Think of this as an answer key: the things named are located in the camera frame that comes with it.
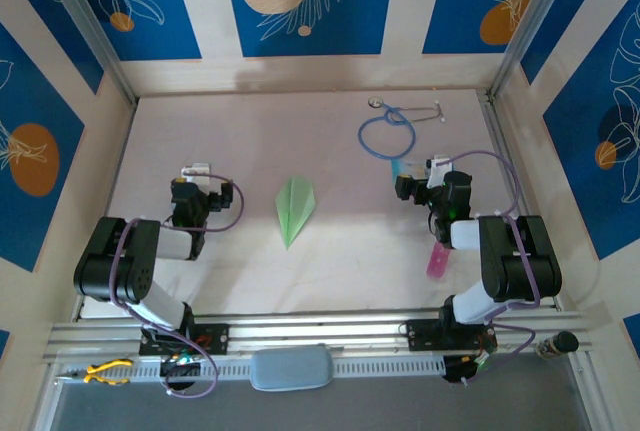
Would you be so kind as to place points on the light green paper sheet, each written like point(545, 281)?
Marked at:
point(295, 206)

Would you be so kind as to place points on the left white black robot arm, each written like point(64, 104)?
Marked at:
point(175, 243)

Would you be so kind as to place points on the light blue wipes packet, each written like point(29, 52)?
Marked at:
point(402, 167)

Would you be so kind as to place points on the pink plastic case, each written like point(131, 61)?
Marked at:
point(436, 263)

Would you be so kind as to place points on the blue stethoscope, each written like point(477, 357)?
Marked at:
point(375, 101)

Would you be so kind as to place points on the black electronics module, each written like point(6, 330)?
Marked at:
point(455, 373)
point(175, 368)

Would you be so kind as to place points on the small dark capped bottle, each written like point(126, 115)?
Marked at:
point(565, 342)

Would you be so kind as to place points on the grey blue pouch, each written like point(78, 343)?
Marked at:
point(292, 368)

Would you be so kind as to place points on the grey metal panel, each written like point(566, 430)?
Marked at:
point(350, 411)

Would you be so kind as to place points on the aluminium side rail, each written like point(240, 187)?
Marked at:
point(500, 141)

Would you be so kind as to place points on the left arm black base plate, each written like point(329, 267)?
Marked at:
point(215, 338)

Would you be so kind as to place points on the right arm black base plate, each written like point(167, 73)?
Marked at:
point(425, 335)

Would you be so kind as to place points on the aluminium frame post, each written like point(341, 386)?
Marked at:
point(95, 41)
point(520, 36)

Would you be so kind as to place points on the aluminium mounting rail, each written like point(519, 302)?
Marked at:
point(310, 331)

